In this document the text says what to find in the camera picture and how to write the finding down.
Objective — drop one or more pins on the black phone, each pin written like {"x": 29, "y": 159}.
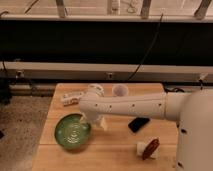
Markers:
{"x": 136, "y": 124}

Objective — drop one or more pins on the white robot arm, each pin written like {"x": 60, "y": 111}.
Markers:
{"x": 192, "y": 111}

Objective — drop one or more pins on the green ceramic bowl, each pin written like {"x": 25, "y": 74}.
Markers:
{"x": 71, "y": 133}

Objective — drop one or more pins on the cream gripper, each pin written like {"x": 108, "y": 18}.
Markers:
{"x": 100, "y": 121}

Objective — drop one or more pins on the white plastic bottle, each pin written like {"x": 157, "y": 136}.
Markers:
{"x": 71, "y": 98}

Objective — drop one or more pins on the brown red brush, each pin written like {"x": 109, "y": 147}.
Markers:
{"x": 150, "y": 148}

